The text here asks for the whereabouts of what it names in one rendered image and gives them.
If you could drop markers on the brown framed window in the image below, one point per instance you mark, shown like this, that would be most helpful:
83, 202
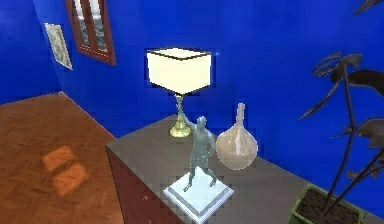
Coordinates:
90, 28

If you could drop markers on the white shade brass table lamp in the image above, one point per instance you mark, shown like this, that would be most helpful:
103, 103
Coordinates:
179, 71

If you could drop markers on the dark red grey-top sideboard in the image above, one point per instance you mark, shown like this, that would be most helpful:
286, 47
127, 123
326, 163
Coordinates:
156, 160

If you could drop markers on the white framed wall picture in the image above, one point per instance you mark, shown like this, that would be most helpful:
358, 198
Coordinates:
58, 45

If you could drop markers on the dark house plant green pot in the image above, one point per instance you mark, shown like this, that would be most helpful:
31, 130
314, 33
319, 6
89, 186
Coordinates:
346, 116

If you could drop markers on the grey figure statue white base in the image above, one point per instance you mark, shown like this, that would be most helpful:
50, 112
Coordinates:
200, 186

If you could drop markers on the clear round glass vase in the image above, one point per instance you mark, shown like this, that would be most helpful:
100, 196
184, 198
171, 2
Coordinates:
236, 146

